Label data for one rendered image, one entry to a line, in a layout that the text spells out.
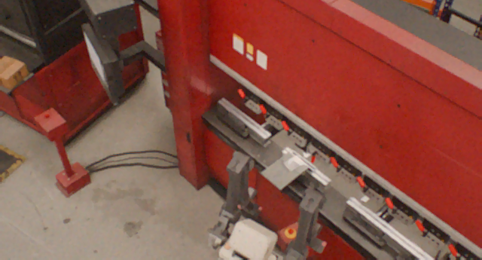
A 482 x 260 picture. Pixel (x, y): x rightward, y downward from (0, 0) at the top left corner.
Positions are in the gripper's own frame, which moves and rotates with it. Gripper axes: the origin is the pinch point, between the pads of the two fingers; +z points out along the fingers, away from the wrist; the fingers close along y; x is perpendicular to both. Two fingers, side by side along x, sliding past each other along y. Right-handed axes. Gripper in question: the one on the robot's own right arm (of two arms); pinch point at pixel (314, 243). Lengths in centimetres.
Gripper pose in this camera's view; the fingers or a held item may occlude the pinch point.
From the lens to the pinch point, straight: 336.0
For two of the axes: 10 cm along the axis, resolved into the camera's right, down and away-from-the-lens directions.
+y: -8.3, -4.1, 3.8
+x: -5.0, 8.5, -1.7
